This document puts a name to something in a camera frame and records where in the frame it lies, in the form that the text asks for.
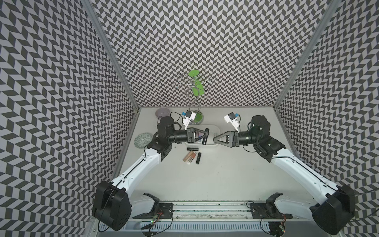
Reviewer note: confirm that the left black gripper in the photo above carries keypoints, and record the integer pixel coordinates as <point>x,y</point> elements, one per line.
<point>191,132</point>

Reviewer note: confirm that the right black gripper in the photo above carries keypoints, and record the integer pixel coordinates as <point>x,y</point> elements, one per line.
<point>232,137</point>

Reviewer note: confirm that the black lipstick with gold band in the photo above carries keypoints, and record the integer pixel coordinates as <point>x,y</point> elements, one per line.
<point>204,140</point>

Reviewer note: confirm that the white plastic storage box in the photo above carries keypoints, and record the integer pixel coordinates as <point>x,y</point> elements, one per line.
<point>213,132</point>

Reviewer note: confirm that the pink and silver lipstick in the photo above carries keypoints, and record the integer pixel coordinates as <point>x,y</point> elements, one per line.
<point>193,155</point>

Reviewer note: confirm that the black lipstick with silver band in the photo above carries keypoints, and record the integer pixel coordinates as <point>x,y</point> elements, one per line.
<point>198,158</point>

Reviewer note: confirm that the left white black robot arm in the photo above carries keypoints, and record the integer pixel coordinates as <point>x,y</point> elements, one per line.
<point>112,204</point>

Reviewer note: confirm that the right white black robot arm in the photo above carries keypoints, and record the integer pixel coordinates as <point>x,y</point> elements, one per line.
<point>332,206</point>

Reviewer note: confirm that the slim black lipstick tube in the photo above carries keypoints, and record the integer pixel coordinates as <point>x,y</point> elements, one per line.
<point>192,149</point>

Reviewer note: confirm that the beige lipstick tube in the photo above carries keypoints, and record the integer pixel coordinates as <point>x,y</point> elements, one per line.
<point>186,158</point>

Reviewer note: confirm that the small lilac bowl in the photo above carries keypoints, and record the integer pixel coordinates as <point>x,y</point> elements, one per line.
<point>162,112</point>

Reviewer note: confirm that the chrome stand with green leaves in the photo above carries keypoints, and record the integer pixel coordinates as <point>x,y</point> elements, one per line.
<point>195,87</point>

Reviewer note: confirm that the green patterned glass plate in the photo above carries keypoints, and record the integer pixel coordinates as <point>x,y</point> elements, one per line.
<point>142,140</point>

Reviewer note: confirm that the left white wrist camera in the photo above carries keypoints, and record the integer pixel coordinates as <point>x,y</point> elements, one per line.
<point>188,116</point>

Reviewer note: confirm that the aluminium front rail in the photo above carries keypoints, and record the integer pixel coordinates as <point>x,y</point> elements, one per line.
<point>193,210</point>

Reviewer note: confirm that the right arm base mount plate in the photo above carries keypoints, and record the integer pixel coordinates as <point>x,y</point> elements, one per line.
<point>266,211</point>

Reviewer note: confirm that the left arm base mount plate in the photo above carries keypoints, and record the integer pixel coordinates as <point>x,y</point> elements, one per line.
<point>162,209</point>

